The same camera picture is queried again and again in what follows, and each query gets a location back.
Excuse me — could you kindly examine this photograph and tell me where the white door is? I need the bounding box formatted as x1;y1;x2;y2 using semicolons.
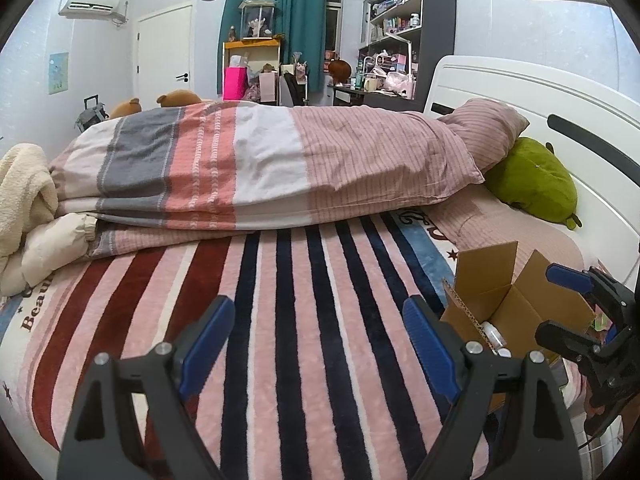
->
134;4;193;110

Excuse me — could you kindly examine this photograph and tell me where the folded striped duvet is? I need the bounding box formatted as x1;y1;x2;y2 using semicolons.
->
51;101;483;259

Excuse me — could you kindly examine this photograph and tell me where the dark bookshelf with items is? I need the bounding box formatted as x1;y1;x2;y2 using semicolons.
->
359;0;457;110

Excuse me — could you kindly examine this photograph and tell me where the small clear spray bottle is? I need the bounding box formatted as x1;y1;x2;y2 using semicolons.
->
480;322;511;358

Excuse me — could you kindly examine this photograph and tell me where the teal curtain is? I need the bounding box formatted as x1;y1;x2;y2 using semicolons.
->
218;0;326;93

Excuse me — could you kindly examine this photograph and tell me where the white air conditioner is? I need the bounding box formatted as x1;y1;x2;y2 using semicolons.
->
58;0;128;24

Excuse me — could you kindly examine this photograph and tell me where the striped fleece blanket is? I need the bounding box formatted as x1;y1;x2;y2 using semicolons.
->
1;209;458;479

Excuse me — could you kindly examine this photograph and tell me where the white bed headboard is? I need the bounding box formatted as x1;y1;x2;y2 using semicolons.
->
424;55;639;287

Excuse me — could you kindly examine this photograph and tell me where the blue wall poster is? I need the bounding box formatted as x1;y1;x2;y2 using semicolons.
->
48;52;70;94

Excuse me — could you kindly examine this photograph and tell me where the cluttered desk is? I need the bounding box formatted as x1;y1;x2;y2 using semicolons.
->
328;78;424;112

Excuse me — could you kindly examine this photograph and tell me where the pink striped pillow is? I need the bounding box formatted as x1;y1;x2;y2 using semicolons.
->
438;99;529;174

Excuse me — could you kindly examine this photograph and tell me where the cream fluffy blanket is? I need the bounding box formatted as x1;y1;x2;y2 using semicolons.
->
1;143;58;258

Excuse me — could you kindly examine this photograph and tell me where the yellow wooden shelf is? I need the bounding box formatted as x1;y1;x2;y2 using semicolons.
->
221;38;281;104

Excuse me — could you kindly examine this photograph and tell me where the brown teddy bear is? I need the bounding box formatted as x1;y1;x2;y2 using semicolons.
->
156;89;202;107
110;98;142;118

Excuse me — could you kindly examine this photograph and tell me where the grey suitcase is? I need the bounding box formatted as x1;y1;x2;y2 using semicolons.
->
75;94;108;132

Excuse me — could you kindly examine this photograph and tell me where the glass display case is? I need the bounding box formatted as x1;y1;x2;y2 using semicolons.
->
239;0;277;40

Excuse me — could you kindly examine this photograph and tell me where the pink gift bag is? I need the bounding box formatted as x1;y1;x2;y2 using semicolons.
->
222;66;247;101

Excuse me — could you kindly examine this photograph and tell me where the green plush toy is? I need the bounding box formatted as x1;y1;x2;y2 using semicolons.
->
485;136;582;230

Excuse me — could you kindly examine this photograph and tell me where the brown cardboard box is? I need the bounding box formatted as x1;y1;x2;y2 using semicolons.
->
442;242;594;362

